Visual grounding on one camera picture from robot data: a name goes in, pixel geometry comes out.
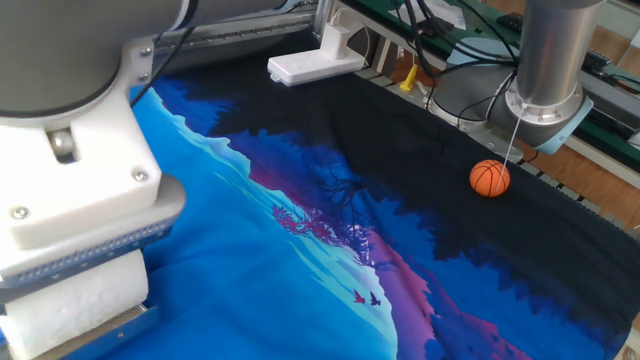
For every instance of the yellow object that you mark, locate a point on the yellow object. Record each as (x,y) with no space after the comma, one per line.
(409,79)

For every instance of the white power strip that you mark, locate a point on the white power strip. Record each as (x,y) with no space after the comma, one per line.
(315,65)

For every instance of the long black device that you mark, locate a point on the long black device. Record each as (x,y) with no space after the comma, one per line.
(595,57)

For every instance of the small orange basketball toy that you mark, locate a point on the small orange basketball toy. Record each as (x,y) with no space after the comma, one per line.
(490,178)

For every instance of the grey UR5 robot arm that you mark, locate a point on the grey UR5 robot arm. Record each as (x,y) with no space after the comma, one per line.
(75,150)

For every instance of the white toilet paper roll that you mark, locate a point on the white toilet paper roll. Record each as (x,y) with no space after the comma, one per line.
(70,305)

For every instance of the chrome toilet paper holder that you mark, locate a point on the chrome toilet paper holder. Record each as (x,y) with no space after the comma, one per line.
(110,327)

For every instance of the blue mountain print cloth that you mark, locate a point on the blue mountain print cloth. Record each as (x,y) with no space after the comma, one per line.
(250,275)

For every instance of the small black device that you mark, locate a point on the small black device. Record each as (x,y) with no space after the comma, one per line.
(435,26)

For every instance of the white plug adapter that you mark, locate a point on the white plug adapter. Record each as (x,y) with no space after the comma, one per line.
(336,42)

